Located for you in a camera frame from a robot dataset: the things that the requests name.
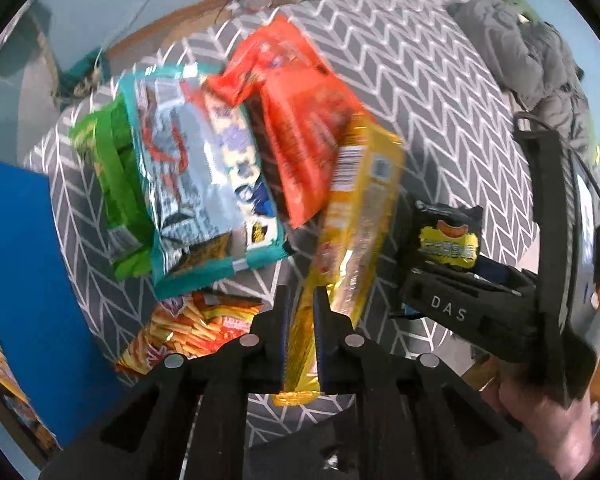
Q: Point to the teal and silver snack bag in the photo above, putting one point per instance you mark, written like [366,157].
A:
[200,185]

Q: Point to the grey clothes heap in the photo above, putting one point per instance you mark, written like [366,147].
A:
[520,55]

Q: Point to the blue-edged cardboard box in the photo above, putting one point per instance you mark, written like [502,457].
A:
[25,285]

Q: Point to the orange-red snack bag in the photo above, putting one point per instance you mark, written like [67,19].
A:
[295,120]

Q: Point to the red fries snack bag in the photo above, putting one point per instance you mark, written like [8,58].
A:
[190,330]

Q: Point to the black packet with yellow label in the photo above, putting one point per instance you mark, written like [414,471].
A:
[447,245]

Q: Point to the person's right hand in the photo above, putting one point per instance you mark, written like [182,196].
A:
[545,420]

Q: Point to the green snack bag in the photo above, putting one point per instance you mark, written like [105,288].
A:
[115,175]

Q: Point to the yellow biscuit packet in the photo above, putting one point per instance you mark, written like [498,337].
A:
[350,220]

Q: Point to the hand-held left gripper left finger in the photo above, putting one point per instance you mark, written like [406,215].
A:
[281,340]

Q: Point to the green plush toy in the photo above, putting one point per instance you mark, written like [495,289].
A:
[520,7]

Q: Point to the teal basket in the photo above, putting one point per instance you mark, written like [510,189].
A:
[87,67]

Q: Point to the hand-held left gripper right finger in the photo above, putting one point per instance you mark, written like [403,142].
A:
[321,340]

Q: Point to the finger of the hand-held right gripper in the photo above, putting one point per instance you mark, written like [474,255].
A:
[495,279]

